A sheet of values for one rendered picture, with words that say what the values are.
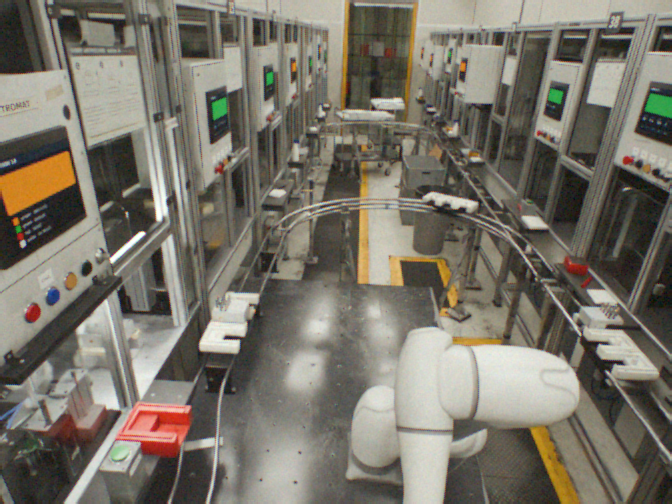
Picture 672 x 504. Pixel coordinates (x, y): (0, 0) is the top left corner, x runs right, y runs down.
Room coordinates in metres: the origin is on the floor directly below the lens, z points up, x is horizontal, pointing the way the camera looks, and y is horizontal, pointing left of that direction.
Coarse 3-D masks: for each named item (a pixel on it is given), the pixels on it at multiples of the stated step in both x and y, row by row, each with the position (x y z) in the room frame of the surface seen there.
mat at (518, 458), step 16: (496, 432) 1.72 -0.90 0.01; (512, 432) 1.72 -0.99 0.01; (528, 432) 1.72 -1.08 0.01; (544, 432) 1.73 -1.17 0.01; (496, 448) 1.61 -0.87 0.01; (512, 448) 1.62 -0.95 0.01; (528, 448) 1.62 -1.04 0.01; (544, 448) 1.62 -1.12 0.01; (480, 464) 1.51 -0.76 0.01; (496, 464) 1.52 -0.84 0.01; (512, 464) 1.52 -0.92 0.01; (528, 464) 1.52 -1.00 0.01; (544, 464) 1.53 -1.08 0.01; (560, 464) 1.53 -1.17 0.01; (496, 480) 1.43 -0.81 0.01; (512, 480) 1.43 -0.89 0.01; (528, 480) 1.43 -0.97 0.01; (544, 480) 1.44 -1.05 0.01; (560, 480) 1.44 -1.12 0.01; (496, 496) 1.34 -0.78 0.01; (512, 496) 1.35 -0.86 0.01; (528, 496) 1.35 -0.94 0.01; (544, 496) 1.35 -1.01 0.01; (560, 496) 1.36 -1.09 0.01; (576, 496) 1.36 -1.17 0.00
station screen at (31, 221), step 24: (48, 144) 0.82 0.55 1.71; (0, 168) 0.70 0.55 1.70; (24, 168) 0.75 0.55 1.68; (72, 168) 0.87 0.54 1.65; (0, 192) 0.68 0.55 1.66; (72, 192) 0.86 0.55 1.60; (24, 216) 0.72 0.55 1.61; (48, 216) 0.77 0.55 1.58; (72, 216) 0.84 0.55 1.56; (24, 240) 0.70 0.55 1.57
